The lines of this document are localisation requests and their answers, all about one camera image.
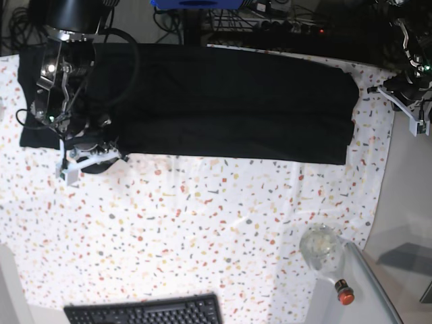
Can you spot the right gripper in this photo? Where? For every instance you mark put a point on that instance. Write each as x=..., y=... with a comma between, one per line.
x=86, y=134

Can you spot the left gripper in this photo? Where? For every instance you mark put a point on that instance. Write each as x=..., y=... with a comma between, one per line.
x=408, y=87

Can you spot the black t-shirt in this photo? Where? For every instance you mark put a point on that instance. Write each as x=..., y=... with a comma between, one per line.
x=209, y=102

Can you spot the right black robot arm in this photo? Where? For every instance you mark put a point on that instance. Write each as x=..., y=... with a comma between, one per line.
x=60, y=112

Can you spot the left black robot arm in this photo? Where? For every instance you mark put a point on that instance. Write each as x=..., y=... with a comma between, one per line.
x=411, y=24

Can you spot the terrazzo pattern tablecloth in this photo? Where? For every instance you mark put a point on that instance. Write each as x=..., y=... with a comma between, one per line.
x=162, y=226

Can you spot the black power strip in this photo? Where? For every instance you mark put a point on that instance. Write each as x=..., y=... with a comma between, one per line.
x=306, y=27

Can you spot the blue box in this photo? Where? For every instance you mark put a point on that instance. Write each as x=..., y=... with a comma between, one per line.
x=200, y=4

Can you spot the clear bottle orange cap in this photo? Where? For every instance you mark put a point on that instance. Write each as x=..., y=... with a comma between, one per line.
x=323, y=252

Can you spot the black computer keyboard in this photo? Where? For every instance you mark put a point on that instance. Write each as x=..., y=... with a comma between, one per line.
x=196, y=309

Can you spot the black wire rack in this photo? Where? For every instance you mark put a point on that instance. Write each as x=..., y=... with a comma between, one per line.
x=229, y=20

